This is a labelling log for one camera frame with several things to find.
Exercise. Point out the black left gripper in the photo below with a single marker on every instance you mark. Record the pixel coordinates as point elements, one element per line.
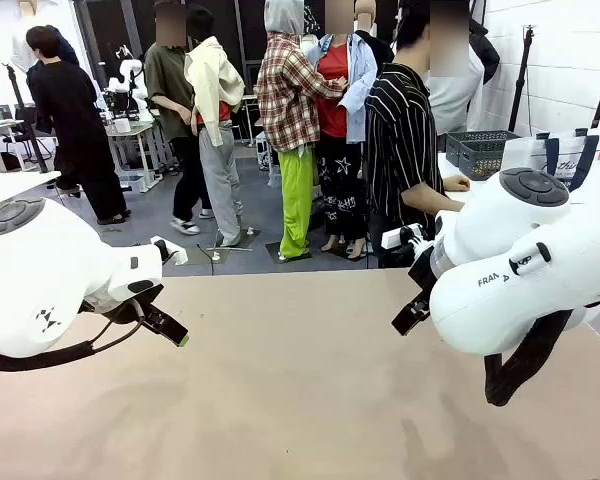
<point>130,310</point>

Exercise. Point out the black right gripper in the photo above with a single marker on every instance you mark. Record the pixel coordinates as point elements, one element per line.
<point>422,270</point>

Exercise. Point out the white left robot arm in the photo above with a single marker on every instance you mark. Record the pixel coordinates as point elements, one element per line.
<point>40,260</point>

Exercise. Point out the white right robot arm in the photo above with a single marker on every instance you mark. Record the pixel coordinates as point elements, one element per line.
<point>505,300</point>

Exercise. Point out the person's right forearm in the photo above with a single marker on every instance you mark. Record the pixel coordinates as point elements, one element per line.
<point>425,197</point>

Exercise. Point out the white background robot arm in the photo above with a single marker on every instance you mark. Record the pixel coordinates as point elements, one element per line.
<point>137,95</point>

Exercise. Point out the person's left hand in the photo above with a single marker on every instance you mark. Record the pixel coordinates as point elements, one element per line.
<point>457,184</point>

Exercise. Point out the white side table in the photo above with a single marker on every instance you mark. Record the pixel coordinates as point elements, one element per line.
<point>450,172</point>

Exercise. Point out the person in striped shirt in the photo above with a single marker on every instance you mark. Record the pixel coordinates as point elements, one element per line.
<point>400,140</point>

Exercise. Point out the background work table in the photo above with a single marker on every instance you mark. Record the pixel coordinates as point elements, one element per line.
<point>130,131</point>

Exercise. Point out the mannequin white shirt dark jacket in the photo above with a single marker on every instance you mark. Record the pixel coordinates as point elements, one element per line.
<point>455,105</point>

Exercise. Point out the mannequin blue shirt red top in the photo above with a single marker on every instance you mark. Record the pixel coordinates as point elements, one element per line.
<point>332,105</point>

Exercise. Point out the person in black clothes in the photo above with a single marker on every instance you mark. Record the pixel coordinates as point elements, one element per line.
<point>70,110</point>

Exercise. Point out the person in olive shirt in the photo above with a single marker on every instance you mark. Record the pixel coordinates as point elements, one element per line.
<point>165,80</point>

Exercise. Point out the black office chair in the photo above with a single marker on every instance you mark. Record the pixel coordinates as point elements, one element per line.
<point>30,120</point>

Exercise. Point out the white desk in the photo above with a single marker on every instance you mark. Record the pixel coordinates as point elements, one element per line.
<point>0,127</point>

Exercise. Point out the black computer monitor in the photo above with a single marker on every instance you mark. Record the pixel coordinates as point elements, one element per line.
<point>0,113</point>

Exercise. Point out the beige headed mannequin dark garment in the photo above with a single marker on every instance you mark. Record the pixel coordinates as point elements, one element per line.
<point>365,12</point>

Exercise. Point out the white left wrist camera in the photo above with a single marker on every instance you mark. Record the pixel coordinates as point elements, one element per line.
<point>177,256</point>

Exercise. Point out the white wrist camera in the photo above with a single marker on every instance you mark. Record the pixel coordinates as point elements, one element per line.
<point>392,239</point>
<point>177,256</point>

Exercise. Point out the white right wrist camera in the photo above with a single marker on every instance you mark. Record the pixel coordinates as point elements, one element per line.
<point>392,239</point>

